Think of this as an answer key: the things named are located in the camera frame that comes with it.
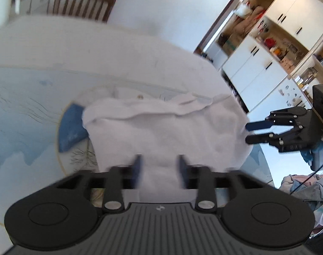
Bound white sweatshirt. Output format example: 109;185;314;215
82;94;251;203

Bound pile of laundry under sweatshirt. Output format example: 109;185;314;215
279;174;323;236

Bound white sideboard cabinet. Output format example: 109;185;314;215
199;0;323;112

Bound blue patterned table mat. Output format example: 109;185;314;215
0;63;275;229

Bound brown wooden chair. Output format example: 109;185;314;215
51;0;116;23

